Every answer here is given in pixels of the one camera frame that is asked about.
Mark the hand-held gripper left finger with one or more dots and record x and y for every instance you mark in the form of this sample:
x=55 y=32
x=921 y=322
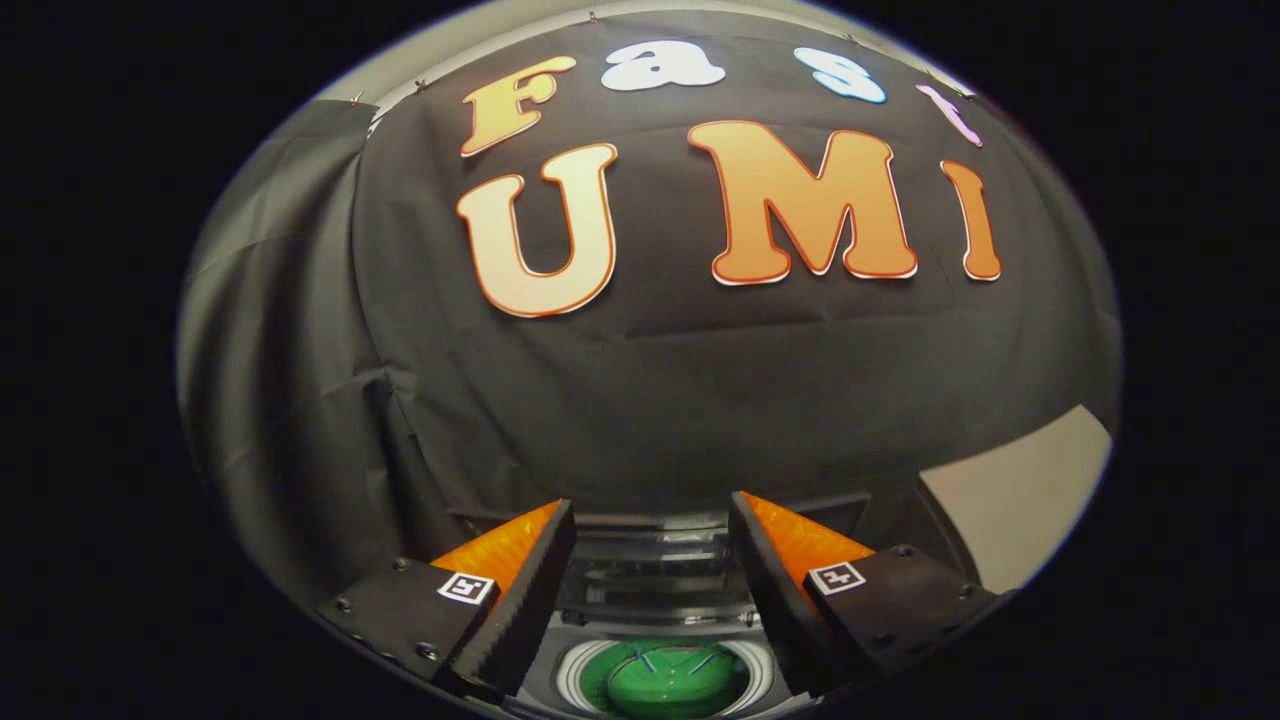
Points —
x=525 y=610

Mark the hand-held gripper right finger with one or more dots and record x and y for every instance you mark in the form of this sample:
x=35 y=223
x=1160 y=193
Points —
x=785 y=620

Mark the small grey washing machine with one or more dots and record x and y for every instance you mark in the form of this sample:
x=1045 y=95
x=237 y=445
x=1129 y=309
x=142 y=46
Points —
x=562 y=660

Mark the black backdrop cloth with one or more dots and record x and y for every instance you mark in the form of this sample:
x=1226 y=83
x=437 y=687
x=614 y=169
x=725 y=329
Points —
x=700 y=400

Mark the row of black cloth clips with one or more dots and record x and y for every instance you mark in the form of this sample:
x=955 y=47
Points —
x=420 y=86

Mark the green polo shirt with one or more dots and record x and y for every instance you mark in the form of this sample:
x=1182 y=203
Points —
x=640 y=692

